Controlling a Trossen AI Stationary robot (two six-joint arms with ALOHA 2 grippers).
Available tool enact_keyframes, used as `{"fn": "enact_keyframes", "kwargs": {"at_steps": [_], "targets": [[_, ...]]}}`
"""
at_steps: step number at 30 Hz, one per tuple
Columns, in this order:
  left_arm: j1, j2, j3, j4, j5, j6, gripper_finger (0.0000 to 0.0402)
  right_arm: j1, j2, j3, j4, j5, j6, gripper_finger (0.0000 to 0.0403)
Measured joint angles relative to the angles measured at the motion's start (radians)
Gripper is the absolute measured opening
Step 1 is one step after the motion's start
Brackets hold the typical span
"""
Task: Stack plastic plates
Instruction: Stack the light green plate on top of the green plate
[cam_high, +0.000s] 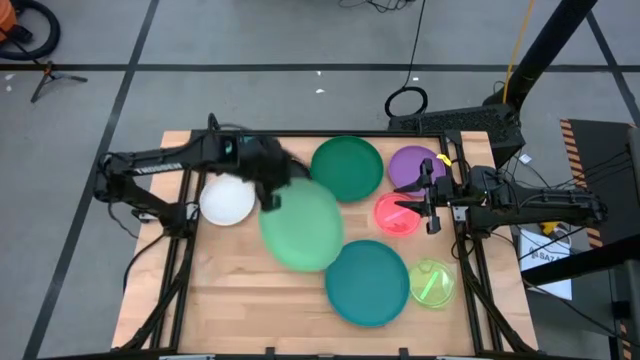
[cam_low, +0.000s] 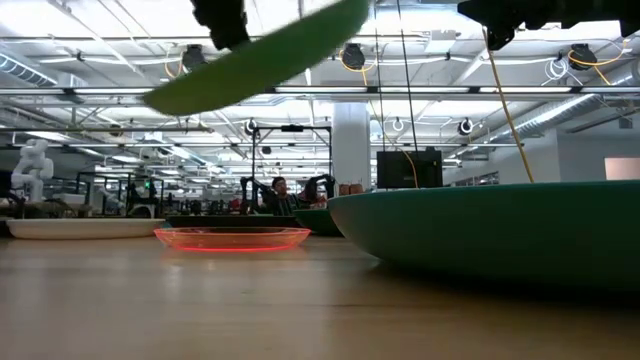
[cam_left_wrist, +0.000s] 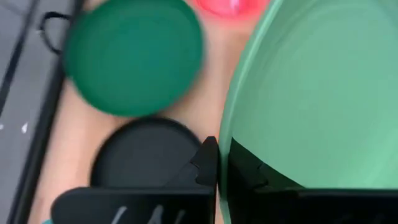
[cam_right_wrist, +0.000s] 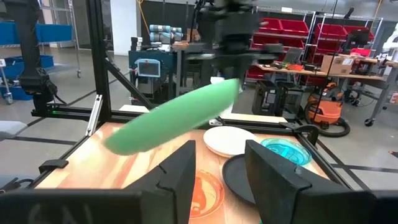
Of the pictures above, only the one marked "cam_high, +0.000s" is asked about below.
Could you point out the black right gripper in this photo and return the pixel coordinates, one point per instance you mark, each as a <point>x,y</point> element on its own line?
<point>440,192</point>

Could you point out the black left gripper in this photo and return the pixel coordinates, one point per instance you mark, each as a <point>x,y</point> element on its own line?
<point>265,165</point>

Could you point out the purple plastic plate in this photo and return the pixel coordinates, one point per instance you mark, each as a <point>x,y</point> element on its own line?
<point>406,165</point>

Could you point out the pink translucent plastic plate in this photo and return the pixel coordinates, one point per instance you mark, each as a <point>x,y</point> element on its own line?
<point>392,222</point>

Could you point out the large light green plastic plate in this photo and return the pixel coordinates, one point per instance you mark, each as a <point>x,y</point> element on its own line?
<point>305,230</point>

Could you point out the white plastic plate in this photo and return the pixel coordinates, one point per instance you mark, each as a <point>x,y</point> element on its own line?
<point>225,202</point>

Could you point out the large teal plastic plate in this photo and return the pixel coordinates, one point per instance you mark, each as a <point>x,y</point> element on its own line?
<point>367,282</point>

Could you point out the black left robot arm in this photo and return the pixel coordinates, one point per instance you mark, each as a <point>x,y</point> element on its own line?
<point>160,165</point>

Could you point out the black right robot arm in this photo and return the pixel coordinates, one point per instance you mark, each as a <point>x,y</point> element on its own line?
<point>540,202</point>

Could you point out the yellow gripper tag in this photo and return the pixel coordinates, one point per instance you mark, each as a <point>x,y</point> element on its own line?
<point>444,160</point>

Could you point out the large dark green plastic plate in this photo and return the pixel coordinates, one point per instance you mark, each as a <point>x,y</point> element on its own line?
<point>347,167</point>

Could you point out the black computer case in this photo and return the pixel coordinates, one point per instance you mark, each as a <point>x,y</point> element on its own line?
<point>450,121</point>

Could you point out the yellow-green translucent plastic plate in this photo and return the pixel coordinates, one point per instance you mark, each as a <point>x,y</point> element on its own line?
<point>440,295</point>

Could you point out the yellow plug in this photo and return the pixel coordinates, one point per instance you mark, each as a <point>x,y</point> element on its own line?
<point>550,227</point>

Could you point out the white paper sign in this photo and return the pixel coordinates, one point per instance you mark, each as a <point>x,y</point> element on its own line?
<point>542,255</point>

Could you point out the black metal beam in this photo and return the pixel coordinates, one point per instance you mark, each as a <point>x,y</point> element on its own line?
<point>590,260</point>

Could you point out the black platform with striped edge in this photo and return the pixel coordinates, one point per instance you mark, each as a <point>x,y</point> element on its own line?
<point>600,150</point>

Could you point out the black thick pole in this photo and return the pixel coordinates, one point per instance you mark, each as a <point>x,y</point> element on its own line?
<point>545,50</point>

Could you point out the black tripod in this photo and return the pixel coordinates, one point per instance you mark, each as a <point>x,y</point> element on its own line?
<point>50,75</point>

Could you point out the orange vacuum cleaner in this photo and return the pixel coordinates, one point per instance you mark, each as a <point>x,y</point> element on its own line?
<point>6,17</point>

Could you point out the black metal table frame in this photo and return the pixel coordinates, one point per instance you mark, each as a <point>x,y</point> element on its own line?
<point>325,133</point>

